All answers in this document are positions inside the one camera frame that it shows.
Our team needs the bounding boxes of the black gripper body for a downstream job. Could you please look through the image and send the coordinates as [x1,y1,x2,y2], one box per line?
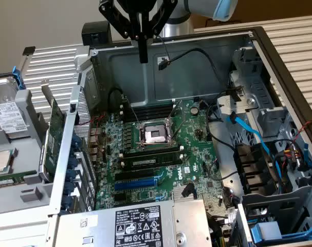
[115,0,169,16]

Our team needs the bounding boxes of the green graphics card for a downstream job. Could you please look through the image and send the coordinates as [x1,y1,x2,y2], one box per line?
[39,79,68,184]

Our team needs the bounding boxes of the black box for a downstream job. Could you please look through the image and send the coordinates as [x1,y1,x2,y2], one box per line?
[81,21,113,47]

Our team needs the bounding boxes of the open PC case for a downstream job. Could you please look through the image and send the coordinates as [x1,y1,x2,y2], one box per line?
[46,25,312,247]

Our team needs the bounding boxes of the locking lever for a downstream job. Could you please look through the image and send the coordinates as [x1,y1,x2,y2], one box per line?
[121,94,141,125]
[171,119,186,142]

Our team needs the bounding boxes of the socket cover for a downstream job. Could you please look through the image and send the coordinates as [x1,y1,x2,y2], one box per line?
[167,99,184,123]

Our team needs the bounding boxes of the CPU socket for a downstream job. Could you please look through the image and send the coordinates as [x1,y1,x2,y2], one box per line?
[135,117,178,151]

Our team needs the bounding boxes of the black RAM slot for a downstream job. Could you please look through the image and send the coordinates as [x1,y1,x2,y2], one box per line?
[121,145,185,158]

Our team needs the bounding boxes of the blue disk carrier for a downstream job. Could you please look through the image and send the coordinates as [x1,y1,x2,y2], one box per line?
[11,65,27,91]

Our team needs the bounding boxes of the RAM stick with white label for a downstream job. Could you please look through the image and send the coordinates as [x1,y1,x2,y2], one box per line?
[123,154,183,169]

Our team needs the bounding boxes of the green motherboard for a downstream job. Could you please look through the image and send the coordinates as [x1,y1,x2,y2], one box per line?
[87,99,238,224]

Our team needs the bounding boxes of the long black expansion slot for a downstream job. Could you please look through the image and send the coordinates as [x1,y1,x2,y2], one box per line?
[114,168,155,182]

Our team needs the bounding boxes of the blue expansion slot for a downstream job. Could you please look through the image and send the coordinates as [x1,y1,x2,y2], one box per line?
[114,179,157,191]

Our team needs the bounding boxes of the silver hard disk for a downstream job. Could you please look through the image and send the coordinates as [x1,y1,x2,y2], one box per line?
[0,76,28,134]

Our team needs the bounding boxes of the grey parts rack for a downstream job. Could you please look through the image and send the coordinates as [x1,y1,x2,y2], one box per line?
[0,89,55,216]

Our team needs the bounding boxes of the black SATA plug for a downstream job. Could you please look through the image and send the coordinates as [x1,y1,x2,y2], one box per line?
[181,182,197,199]

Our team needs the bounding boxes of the silver heatsink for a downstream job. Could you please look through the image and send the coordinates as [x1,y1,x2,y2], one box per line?
[172,184,197,201]

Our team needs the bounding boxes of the silver CPU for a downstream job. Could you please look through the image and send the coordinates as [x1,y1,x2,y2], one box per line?
[0,149,12,173]

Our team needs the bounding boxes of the silver power supply unit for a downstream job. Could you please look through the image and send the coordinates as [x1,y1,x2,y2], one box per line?
[57,199,213,247]

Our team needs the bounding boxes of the green RAM stick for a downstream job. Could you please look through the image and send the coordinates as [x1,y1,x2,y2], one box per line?
[0,170,40,186]

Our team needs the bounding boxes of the grey disk bay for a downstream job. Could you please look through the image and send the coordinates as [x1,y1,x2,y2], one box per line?
[236,185,312,247]

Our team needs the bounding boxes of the blue disk caddy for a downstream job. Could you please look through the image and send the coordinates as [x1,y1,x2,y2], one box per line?
[250,221,312,244]

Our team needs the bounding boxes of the black wire with plug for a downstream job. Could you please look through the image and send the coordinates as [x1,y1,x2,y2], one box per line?
[155,34,244,100]

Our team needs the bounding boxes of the black wire loop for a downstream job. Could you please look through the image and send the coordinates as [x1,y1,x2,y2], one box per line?
[108,87,125,114]

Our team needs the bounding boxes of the red black twisted wire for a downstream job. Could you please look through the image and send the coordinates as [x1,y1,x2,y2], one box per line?
[291,115,312,145]
[78,113,107,127]

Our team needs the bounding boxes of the black-capped metal post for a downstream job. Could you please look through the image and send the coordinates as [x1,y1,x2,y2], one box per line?
[16,46,36,78]

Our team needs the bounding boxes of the thick black wire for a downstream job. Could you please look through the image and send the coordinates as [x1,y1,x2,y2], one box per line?
[206,101,236,152]

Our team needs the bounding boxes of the blue SATA wire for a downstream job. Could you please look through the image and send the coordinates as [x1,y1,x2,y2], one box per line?
[226,112,284,187]

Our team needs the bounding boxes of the coloured power wire bundle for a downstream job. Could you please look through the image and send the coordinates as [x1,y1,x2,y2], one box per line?
[272,140,309,178]

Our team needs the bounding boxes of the black supply wire bundle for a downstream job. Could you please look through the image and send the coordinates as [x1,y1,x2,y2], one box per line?
[206,212,238,247]

